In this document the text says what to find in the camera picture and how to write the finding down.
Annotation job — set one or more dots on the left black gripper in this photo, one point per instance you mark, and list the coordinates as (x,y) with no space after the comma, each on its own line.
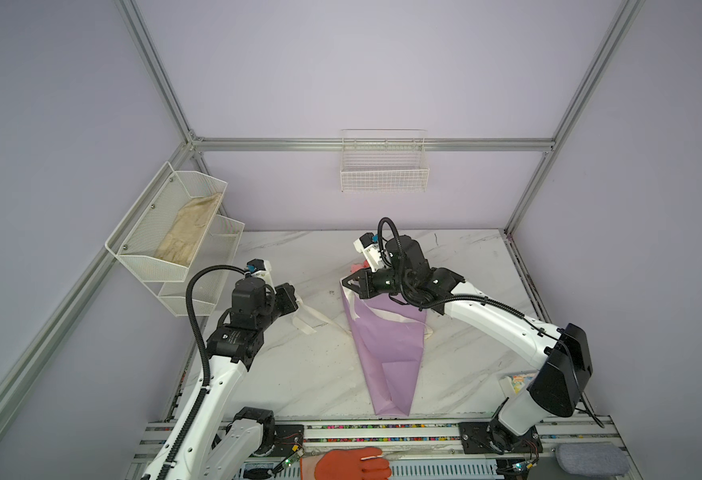
(283,294)

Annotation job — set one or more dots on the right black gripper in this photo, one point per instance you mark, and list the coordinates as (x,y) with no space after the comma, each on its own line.
(363,287)

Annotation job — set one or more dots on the pink purple wrapping paper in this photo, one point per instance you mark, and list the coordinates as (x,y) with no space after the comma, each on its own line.
(389,339)

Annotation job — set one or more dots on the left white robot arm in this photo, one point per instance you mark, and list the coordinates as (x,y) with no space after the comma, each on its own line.
(194,449)

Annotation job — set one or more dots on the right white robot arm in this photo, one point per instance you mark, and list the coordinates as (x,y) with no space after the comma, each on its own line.
(559,355)

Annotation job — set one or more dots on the beige cloth in shelf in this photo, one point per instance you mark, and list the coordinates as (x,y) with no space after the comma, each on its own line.
(180,244)

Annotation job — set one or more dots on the upper white mesh shelf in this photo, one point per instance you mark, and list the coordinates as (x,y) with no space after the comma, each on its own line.
(161,235)

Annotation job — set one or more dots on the colourful tissue pack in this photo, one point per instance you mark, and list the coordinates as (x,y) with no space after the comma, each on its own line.
(512,384)

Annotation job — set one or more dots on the orange rubber glove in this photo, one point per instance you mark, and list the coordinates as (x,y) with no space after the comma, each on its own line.
(351,464)

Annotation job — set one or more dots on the grey cloth pad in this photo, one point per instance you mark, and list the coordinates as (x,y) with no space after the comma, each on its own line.
(593,460)

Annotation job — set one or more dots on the white wire wall basket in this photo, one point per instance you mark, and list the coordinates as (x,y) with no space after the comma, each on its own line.
(383,161)

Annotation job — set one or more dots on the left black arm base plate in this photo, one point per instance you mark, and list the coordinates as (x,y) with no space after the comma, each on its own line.
(285,438)

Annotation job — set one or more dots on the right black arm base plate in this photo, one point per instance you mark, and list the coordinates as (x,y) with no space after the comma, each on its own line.
(490,437)

